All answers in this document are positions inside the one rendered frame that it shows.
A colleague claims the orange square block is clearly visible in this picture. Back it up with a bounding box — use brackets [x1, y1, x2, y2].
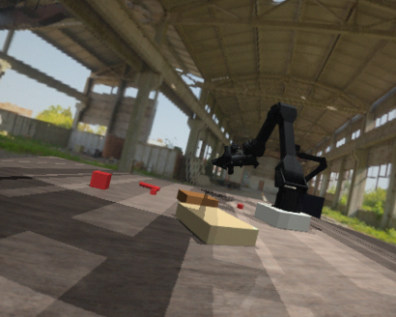
[177, 189, 219, 208]

